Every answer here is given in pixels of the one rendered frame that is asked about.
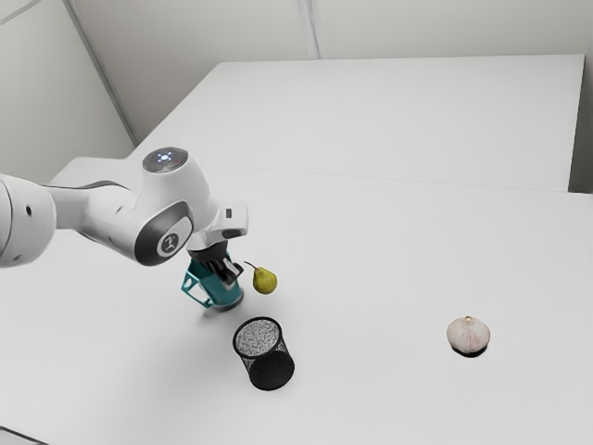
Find white garlic bulb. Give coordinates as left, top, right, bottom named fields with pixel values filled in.
left=446, top=315, right=491, bottom=356

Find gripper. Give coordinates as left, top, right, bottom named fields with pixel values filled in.
left=187, top=239, right=246, bottom=285

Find yellow-green pear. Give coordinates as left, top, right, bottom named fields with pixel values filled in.
left=244, top=261, right=279, bottom=296

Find teal faceted mug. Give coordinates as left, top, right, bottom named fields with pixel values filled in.
left=181, top=257, right=244, bottom=312

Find black mesh pen holder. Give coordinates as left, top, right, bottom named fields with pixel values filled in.
left=232, top=316, right=296, bottom=390

